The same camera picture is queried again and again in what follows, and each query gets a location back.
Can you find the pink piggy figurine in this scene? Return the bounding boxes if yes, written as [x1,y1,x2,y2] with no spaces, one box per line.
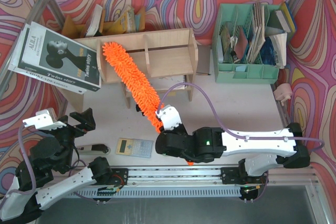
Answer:
[274,83,293,106]

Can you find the black binder clip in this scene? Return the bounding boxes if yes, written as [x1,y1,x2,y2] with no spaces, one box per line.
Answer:
[135,104,144,116]

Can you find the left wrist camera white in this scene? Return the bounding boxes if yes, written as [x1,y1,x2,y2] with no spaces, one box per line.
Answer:
[23,108,66,131]

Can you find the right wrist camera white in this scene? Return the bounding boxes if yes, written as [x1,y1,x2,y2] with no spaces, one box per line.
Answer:
[155,105,182,130]

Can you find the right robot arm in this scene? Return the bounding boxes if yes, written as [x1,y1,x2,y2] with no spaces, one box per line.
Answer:
[155,124,310,177]

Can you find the yellow file rack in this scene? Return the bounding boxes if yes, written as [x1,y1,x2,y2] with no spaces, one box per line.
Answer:
[61,6,145,39]

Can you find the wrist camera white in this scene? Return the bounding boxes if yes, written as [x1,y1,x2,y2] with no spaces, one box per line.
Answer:
[23,108,66,131]
[155,105,182,130]

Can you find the wooden bookshelf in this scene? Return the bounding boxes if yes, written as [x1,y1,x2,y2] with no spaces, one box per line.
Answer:
[65,27,199,114]

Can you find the Twins story book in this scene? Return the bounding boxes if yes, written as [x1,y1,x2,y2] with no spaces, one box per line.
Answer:
[18,22,101,92]

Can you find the mint green desk organizer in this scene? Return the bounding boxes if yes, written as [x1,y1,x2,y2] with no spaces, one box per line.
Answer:
[212,4,279,84]

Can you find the beige and blue calculator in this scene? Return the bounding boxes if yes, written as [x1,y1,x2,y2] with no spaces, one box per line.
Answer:
[115,138,154,158]

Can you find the white Chokladfabriken book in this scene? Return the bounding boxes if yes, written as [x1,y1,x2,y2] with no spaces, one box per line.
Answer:
[8,24,87,94]

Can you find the spiral notebook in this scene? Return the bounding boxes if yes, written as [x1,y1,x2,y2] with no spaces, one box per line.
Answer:
[148,75,187,93]

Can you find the orange microfiber duster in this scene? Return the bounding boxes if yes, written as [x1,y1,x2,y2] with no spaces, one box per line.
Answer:
[101,41,196,167]

